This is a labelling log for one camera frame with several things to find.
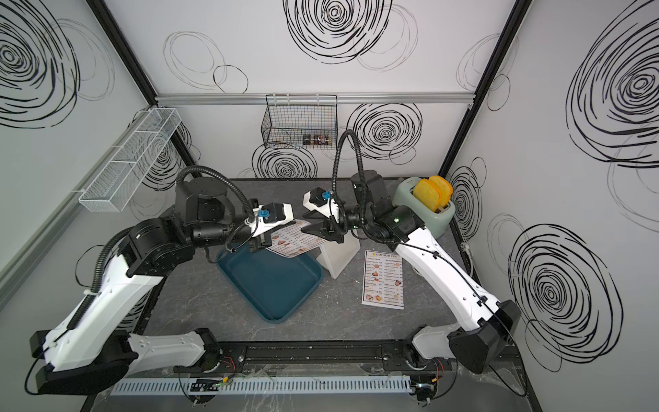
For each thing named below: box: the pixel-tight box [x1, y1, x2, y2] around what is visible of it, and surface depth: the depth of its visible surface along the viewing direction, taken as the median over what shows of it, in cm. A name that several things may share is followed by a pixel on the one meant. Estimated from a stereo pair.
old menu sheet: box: [362, 249, 405, 310], surface depth 91 cm
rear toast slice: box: [429, 175, 454, 207], surface depth 90 cm
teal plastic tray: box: [216, 248, 324, 324], surface depth 90 cm
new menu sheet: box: [265, 219, 327, 259], surface depth 68 cm
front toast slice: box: [412, 178, 442, 213], surface depth 91 cm
